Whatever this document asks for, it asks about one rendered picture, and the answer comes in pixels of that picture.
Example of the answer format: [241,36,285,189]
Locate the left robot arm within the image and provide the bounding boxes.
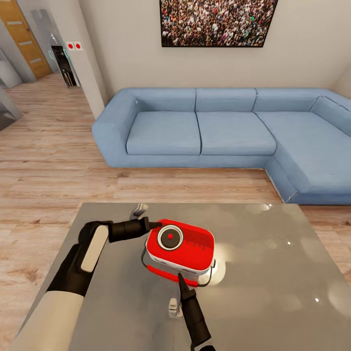
[7,203,162,351]

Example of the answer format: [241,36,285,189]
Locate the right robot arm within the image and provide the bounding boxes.
[169,273,216,351]

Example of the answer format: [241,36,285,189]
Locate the radio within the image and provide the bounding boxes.
[141,219,216,288]

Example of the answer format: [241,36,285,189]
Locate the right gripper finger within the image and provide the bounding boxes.
[178,273,190,294]

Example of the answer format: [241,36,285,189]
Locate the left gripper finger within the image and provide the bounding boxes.
[149,222,162,229]

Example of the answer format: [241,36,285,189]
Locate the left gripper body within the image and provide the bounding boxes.
[122,217,151,240]

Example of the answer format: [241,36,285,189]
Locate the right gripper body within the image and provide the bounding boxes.
[180,289,204,329]

